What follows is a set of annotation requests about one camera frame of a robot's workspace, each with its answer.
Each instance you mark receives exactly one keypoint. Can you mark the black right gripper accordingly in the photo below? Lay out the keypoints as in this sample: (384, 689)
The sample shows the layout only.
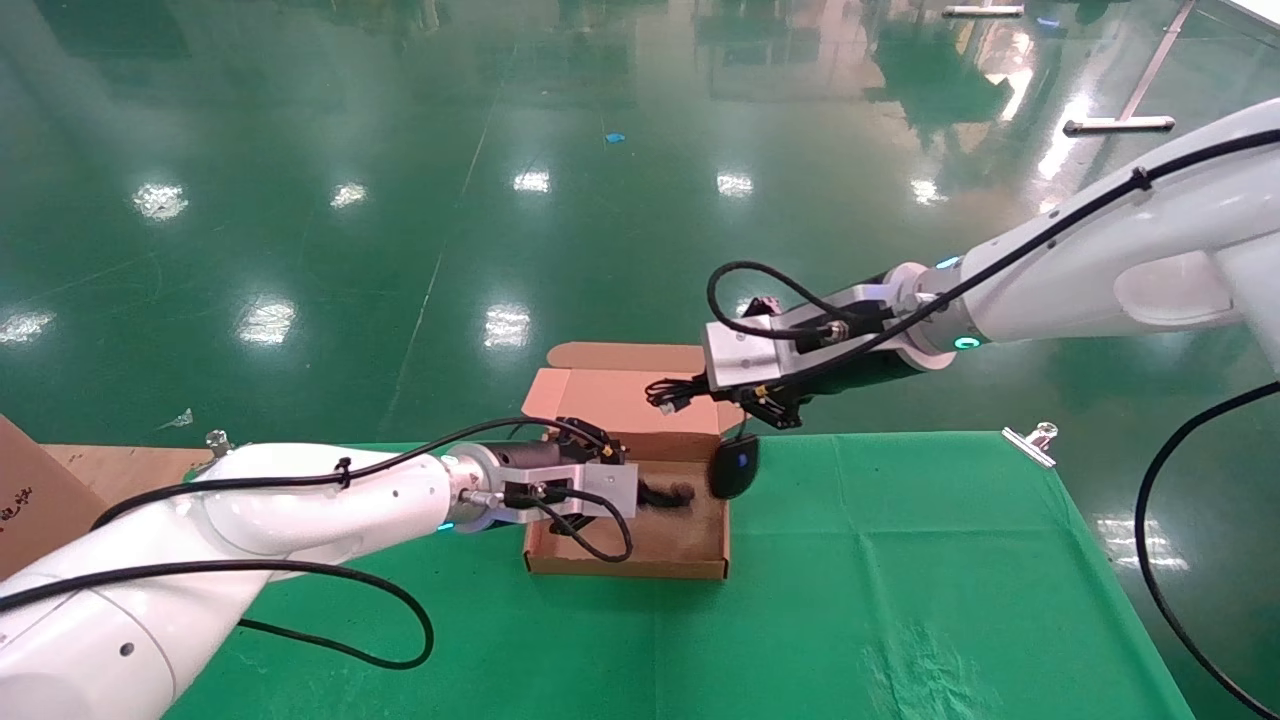
(850, 368)

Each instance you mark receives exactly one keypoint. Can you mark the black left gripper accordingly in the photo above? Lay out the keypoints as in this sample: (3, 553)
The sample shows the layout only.
(525, 457)

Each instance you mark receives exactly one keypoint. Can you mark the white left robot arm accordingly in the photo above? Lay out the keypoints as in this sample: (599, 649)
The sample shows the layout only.
(250, 500)

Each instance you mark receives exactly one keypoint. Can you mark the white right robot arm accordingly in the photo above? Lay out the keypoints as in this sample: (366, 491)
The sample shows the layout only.
(1100, 270)

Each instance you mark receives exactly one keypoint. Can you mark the open brown cardboard box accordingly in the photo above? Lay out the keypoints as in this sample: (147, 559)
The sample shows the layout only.
(620, 400)

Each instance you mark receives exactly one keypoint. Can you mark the green table cloth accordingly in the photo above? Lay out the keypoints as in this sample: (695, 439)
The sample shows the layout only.
(800, 600)

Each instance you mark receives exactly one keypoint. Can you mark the silver metal binder clip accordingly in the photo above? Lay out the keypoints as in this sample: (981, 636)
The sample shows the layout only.
(1030, 447)
(215, 440)

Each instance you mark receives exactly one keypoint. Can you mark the white metal stand with pole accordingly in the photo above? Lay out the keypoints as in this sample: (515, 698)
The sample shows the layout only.
(1120, 125)

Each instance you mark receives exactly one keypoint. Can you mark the short white metal bar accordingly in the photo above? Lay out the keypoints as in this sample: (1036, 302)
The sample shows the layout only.
(982, 12)

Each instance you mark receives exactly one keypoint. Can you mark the white scrap on floor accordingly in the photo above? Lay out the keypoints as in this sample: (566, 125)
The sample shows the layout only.
(180, 419)

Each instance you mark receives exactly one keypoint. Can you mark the light wooden board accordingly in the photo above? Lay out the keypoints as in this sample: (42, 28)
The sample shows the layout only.
(110, 465)

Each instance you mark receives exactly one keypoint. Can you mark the brown printed cardboard carton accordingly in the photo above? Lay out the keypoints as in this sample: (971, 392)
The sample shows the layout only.
(40, 500)

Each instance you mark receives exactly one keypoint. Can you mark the white table edge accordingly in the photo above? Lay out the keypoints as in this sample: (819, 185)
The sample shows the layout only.
(1258, 10)

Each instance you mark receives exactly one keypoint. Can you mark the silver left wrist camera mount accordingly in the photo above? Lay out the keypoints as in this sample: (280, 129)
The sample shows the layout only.
(605, 490)

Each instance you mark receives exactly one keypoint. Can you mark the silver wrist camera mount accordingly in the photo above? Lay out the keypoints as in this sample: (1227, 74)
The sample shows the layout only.
(605, 490)
(745, 355)

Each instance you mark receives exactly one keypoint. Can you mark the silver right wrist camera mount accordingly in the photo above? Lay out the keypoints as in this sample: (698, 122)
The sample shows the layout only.
(745, 355)

